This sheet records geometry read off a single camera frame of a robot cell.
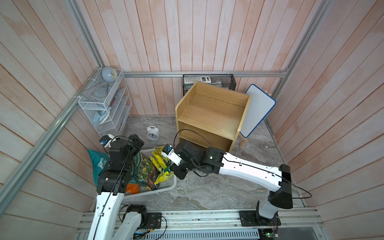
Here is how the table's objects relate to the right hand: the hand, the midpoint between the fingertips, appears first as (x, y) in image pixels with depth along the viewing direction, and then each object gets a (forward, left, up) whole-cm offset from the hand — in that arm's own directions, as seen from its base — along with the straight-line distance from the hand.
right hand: (170, 168), depth 68 cm
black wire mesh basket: (+62, -32, +7) cm, 70 cm away
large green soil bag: (0, +14, -7) cm, 16 cm away
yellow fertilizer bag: (+8, +9, -6) cm, 14 cm away
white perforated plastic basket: (0, +4, -22) cm, 22 cm away
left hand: (+10, +18, +7) cm, 21 cm away
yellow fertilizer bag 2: (-4, +3, +1) cm, 5 cm away
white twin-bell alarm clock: (+32, +17, -15) cm, 40 cm away
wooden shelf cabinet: (+25, -20, +8) cm, 33 cm away
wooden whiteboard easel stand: (+28, -43, -15) cm, 54 cm away
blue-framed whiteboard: (+36, -49, +8) cm, 61 cm away
